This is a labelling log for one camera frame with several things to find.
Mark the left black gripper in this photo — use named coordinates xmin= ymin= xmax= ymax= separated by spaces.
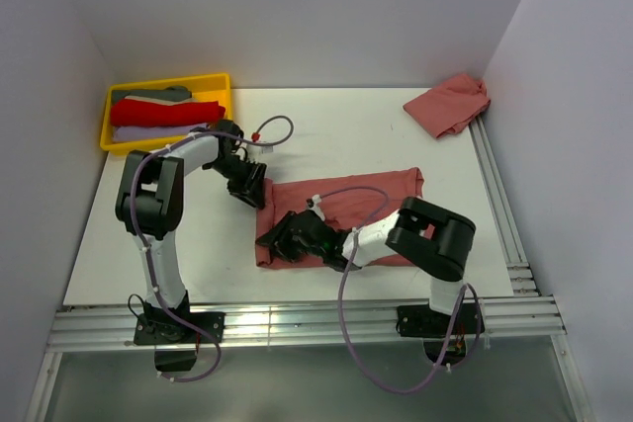
xmin=208 ymin=155 xmax=267 ymax=210

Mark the salmon pink t-shirt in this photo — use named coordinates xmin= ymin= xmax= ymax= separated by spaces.
xmin=403 ymin=73 xmax=491 ymax=139
xmin=253 ymin=166 xmax=425 ymax=272

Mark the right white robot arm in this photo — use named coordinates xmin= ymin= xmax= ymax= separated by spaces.
xmin=256 ymin=195 xmax=476 ymax=333

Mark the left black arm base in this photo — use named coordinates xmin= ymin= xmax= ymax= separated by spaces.
xmin=133 ymin=311 xmax=226 ymax=374

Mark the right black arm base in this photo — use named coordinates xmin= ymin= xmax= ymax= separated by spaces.
xmin=396 ymin=302 xmax=486 ymax=366

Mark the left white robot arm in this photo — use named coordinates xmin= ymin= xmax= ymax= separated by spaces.
xmin=115 ymin=120 xmax=266 ymax=342

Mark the yellow plastic tray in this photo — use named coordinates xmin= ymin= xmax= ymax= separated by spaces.
xmin=100 ymin=73 xmax=232 ymax=155

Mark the rolled beige t-shirt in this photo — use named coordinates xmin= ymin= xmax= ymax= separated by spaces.
xmin=120 ymin=95 xmax=197 ymax=107

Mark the rolled grey t-shirt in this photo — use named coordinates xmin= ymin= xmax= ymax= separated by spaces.
xmin=111 ymin=86 xmax=193 ymax=104

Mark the rolled lilac t-shirt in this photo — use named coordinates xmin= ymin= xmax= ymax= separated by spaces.
xmin=112 ymin=123 xmax=208 ymax=143

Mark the rolled red t-shirt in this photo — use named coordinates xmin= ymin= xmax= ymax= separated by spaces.
xmin=110 ymin=98 xmax=226 ymax=127

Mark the folded salmon pink t-shirt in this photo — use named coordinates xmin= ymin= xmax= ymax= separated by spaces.
xmin=403 ymin=73 xmax=491 ymax=139

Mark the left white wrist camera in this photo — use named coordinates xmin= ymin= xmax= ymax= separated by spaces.
xmin=246 ymin=143 xmax=274 ymax=156

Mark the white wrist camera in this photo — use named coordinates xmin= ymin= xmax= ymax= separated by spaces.
xmin=246 ymin=143 xmax=274 ymax=156
xmin=307 ymin=195 xmax=325 ymax=221

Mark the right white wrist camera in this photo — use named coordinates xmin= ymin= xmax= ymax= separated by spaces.
xmin=307 ymin=195 xmax=325 ymax=221

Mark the aluminium rail frame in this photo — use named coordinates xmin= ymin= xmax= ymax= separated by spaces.
xmin=26 ymin=119 xmax=594 ymax=421

